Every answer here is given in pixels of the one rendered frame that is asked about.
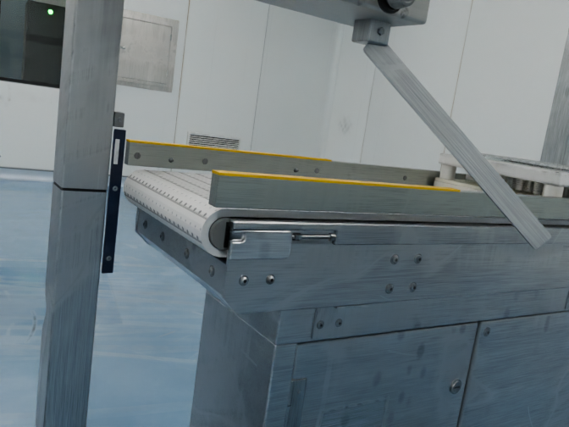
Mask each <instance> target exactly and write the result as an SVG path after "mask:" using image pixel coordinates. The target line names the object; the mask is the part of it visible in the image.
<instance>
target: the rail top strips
mask: <svg viewBox="0 0 569 427"><path fill-rule="evenodd" d="M126 141H128V142H135V143H145V144H153V145H162V146H171V147H188V148H197V149H207V150H215V151H224V152H233V153H250V154H259V155H268V156H277V157H286V158H303V159H312V160H321V161H329V162H332V160H331V159H327V158H313V157H303V156H295V155H286V154H277V153H269V152H253V151H244V150H235V149H226V148H217V147H201V146H192V145H184V144H175V143H167V142H158V141H141V140H132V139H126ZM212 173H214V174H216V175H227V176H239V177H251V178H263V179H276V180H299V181H312V182H324V183H336V184H349V185H361V186H385V187H397V188H409V189H422V190H434V191H458V192H460V191H461V190H458V189H455V188H451V187H439V186H418V185H406V184H395V183H383V182H371V181H360V180H338V179H327V178H316V177H304V176H293V175H271V174H259V173H248V172H236V171H225V170H214V169H213V170H212Z"/></svg>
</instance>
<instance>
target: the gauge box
mask: <svg viewBox="0 0 569 427"><path fill-rule="evenodd" d="M255 1H258V2H262V3H267V4H271V5H274V6H277V7H281V8H287V9H289V10H293V11H296V12H300V13H303V14H309V15H312V16H315V17H319V18H322V19H327V20H331V21H334V22H337V23H341V24H344V25H349V26H353V27H354V22H355V19H377V20H380V21H383V22H386V23H390V24H391V27H396V26H407V25H424V24H425V23H426V21H427V17H428V8H429V3H430V0H415V1H414V3H413V4H412V5H411V6H409V7H406V8H401V9H400V10H399V11H398V12H396V13H394V14H387V13H385V12H384V11H383V10H382V9H381V8H380V7H379V5H378V0H255Z"/></svg>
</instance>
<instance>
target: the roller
mask: <svg viewBox="0 0 569 427"><path fill-rule="evenodd" d="M230 219H232V218H230V217H222V218H219V219H217V220H215V221H214V222H213V223H212V225H211V227H210V229H209V232H208V238H209V241H210V243H211V244H212V246H213V247H215V248H217V249H220V250H228V247H229V234H230V227H229V220H230Z"/></svg>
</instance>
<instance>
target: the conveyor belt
mask: <svg viewBox="0 0 569 427"><path fill-rule="evenodd" d="M211 180H212V175H208V174H195V173H183V172H171V171H159V170H146V169H140V170H137V171H134V172H133V173H131V174H130V175H129V176H128V177H127V178H126V180H125V182H124V195H125V197H126V199H127V200H128V201H129V202H131V203H132V204H134V205H135V206H137V207H138V208H140V209H141V210H143V211H144V212H146V213H147V214H149V215H151V216H152V217H153V218H155V219H157V220H158V221H160V222H161V223H163V224H164V225H166V226H168V227H169V228H170V229H172V230H174V231H175V232H177V233H178V234H180V235H181V236H183V237H184V238H186V239H187V240H189V241H191V242H192V243H194V244H195V245H197V246H198V247H200V248H201V249H203V250H204V251H206V252H208V253H209V254H211V255H213V256H214V257H219V258H227V253H228V250H220V249H217V248H215V247H213V246H212V244H211V243H210V241H209V238H208V232H209V229H210V227H211V225H212V223H213V222H214V221H215V220H217V219H219V218H222V217H251V218H285V219H350V220H384V221H417V222H451V223H485V224H511V222H510V221H509V220H508V219H507V218H496V217H473V216H448V215H423V214H399V213H351V212H327V211H302V210H278V209H254V208H215V207H214V206H212V205H210V204H208V202H209V194H210V187H211ZM538 220H539V222H540V223H541V224H542V225H569V219H538Z"/></svg>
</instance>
